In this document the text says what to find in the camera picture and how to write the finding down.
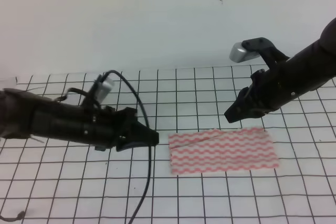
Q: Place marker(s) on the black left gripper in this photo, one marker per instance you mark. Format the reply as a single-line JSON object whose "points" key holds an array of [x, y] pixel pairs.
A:
{"points": [[121, 130]]}

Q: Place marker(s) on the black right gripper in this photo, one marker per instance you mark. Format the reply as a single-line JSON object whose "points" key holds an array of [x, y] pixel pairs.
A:
{"points": [[266, 94]]}

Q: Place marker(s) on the pink wavy striped towel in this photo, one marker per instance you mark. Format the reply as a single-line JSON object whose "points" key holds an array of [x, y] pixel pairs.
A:
{"points": [[221, 151]]}

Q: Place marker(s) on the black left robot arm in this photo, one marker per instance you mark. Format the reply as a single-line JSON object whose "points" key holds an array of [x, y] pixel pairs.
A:
{"points": [[24, 114]]}

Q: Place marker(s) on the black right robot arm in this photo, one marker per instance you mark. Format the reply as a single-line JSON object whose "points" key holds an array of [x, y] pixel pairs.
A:
{"points": [[286, 78]]}

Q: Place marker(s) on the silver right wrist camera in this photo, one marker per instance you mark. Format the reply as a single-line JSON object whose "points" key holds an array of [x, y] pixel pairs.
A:
{"points": [[239, 54]]}

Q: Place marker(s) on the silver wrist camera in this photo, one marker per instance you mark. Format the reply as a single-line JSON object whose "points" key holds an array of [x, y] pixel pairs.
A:
{"points": [[103, 89], [239, 54]]}

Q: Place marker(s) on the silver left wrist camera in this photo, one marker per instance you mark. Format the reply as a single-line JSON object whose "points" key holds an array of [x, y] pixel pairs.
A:
{"points": [[103, 89]]}

